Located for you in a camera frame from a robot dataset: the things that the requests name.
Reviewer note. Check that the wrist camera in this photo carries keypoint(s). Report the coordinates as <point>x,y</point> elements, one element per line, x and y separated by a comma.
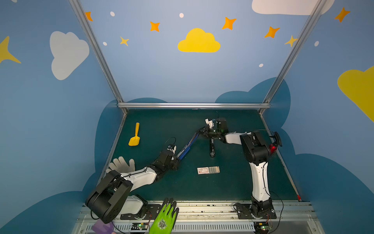
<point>172,148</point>
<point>211,123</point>

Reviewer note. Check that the aluminium frame back bar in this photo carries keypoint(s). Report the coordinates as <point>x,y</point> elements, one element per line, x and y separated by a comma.
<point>166,105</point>

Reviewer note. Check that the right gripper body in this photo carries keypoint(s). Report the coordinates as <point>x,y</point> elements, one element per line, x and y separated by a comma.
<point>212,136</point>

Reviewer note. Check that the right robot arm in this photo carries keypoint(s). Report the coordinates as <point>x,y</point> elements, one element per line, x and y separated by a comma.
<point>256,151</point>

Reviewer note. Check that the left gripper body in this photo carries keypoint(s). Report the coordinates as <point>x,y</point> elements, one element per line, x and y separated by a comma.
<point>174,158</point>

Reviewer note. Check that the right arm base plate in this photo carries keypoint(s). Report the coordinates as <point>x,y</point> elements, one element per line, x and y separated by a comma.
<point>253,211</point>

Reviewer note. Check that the red black clamp tool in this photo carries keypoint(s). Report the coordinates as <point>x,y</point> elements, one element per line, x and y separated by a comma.
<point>277,143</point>

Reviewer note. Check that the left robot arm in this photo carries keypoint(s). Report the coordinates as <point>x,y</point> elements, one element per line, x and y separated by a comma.
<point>111,197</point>

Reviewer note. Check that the green black work glove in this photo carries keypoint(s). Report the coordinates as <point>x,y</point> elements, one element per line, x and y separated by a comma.
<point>165,221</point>

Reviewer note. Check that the yellow toy shovel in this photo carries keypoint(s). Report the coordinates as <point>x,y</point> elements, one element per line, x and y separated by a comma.
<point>134,141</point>

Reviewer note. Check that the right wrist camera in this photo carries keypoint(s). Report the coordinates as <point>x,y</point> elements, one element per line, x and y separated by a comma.
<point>211,123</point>

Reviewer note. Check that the purple cloth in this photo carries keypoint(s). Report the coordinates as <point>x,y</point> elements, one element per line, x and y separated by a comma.
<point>101,228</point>

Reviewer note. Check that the white cotton glove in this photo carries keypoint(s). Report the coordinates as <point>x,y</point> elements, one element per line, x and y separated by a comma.
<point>121,166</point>

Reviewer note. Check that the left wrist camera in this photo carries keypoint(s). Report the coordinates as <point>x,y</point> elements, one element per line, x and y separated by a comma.
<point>172,148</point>

